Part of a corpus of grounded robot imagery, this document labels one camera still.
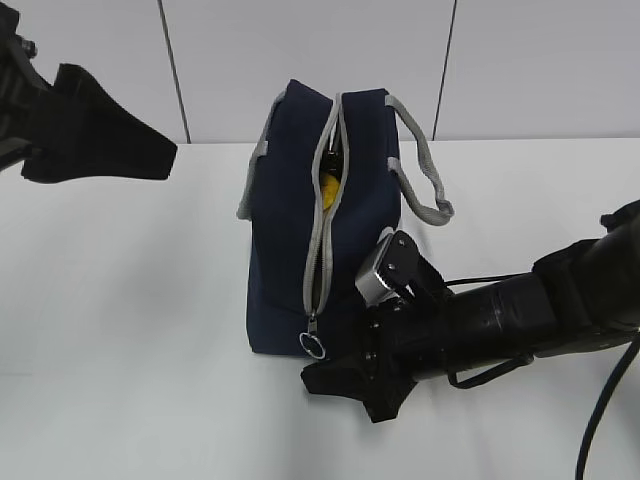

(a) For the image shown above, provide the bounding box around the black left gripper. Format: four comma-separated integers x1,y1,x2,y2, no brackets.
1,2,177,184

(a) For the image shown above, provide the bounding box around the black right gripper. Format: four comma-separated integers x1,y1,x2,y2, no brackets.
301,279,555,423

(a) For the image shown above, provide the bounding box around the metal zipper pull ring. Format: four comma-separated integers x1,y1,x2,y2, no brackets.
298,312,327,361

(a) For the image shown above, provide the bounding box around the yellow banana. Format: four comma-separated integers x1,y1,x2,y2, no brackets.
320,172,341,213

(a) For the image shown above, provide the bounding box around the navy blue lunch bag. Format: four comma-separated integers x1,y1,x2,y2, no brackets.
237,80,454,360

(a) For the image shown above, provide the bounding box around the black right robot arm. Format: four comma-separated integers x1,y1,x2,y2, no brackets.
301,203,639,423

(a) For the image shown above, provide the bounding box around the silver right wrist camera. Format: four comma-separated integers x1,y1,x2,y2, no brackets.
355,230,446,307

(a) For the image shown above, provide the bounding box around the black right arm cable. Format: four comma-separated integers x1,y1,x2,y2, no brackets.
439,274,640,480

